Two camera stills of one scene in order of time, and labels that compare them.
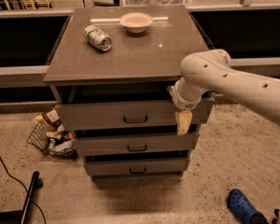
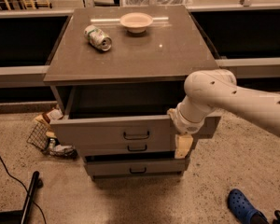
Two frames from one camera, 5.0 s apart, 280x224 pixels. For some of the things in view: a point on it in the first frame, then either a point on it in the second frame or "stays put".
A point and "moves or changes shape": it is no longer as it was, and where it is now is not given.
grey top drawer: [128, 113] moves or changes shape
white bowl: [136, 22] stays put
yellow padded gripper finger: [183, 119] → [182, 145]
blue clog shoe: [242, 207] stays put
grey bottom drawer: [137, 165] stays put
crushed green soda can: [97, 38] stays put
